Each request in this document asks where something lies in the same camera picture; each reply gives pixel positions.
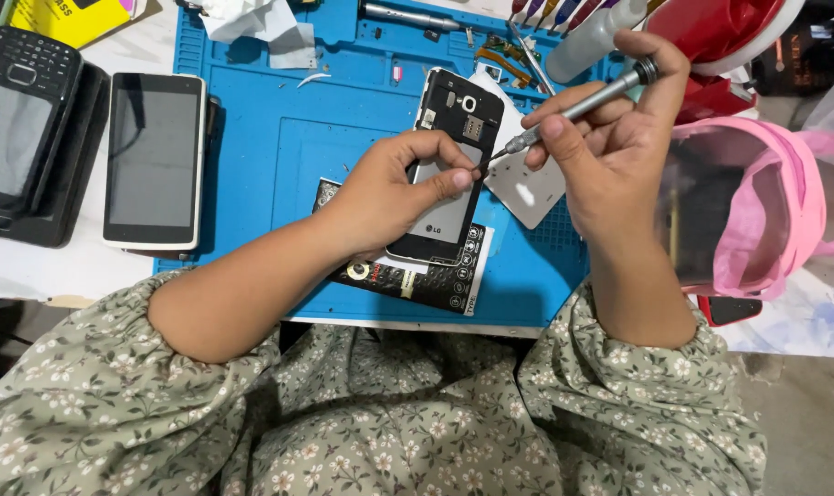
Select person's left hand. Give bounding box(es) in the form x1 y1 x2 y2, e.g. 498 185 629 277
318 129 483 263

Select person's right hand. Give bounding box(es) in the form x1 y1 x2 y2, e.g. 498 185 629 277
520 28 692 242

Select grey precision screwdriver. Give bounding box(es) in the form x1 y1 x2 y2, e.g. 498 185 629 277
473 56 660 177

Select black smartphone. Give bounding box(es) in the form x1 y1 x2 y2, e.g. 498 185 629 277
387 68 506 267

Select black printed battery packet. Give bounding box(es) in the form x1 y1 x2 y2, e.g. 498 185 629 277
311 178 495 317

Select white phone back cover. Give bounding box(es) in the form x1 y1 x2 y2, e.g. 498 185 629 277
468 72 568 230

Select blue silicone repair mat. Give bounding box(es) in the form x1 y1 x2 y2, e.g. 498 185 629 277
152 0 628 329

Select clear plastic squeeze bottle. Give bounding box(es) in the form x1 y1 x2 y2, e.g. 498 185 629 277
545 0 648 85

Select metal tweezers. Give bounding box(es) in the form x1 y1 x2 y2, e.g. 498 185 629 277
508 21 557 96

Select pink plastic bag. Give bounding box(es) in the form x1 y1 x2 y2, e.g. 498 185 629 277
654 116 834 303

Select row of coloured screwdrivers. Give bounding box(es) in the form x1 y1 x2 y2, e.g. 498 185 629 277
508 0 666 35

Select red and white container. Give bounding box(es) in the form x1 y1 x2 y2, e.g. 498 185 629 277
643 0 807 126

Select red edged black phone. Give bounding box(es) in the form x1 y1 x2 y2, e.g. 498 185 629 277
697 295 764 327

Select black bag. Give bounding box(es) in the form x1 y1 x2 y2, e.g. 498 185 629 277
752 14 834 97

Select green floral dress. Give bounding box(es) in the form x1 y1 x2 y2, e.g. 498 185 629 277
0 267 769 496

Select crumpled white tissue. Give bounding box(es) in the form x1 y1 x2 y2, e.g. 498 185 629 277
198 0 319 71

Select white framed smartphone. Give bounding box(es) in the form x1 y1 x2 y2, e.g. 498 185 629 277
102 72 208 252

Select black phone case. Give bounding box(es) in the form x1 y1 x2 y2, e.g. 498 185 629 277
0 61 111 249

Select yellow packet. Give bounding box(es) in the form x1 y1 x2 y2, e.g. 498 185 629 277
0 0 149 51

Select black keypad phone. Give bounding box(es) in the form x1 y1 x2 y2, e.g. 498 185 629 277
0 26 85 237

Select orange flex cable part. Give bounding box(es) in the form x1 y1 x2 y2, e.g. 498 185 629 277
473 34 543 90

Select silver screwdriver handle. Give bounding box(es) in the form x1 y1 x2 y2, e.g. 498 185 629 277
359 1 462 33

